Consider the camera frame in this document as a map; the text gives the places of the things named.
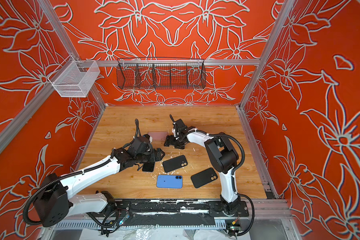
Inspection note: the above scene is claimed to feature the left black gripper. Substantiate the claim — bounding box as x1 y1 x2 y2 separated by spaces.
136 147 166 163

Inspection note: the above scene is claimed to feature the pink phone case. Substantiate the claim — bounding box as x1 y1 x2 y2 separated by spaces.
148 132 169 141

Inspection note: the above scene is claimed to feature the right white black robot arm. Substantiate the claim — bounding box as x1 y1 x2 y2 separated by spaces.
164 116 245 216

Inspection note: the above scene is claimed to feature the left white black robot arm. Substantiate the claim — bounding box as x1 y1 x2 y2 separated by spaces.
22 120 165 227

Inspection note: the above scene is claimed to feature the black phone case centre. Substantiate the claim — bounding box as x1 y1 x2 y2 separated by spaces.
163 155 188 173

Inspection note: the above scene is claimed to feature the black phone case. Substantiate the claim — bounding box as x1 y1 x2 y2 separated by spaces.
191 168 218 189
163 155 188 173

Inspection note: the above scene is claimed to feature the blue phone case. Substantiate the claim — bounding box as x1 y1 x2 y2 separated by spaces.
157 175 183 189

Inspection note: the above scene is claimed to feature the black phone case right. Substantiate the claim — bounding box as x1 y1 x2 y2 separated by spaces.
191 168 218 189

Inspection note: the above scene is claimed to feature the black smartphone left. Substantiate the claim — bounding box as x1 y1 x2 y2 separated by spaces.
142 162 155 173

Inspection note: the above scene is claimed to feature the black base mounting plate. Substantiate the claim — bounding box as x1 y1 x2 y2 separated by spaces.
88 198 250 218

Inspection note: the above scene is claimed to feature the clear plastic bin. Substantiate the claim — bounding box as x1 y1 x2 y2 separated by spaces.
48 61 100 98

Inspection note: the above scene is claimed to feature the black wire basket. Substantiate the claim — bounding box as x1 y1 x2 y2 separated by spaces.
116 58 207 90

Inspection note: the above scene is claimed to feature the grey cable duct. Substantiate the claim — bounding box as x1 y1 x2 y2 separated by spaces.
53 220 227 231

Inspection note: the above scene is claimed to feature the black cable bundle left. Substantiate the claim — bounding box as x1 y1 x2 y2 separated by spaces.
89 203 131 238

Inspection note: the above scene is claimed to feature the black cable right base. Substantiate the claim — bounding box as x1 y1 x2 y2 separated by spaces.
226 193 256 238

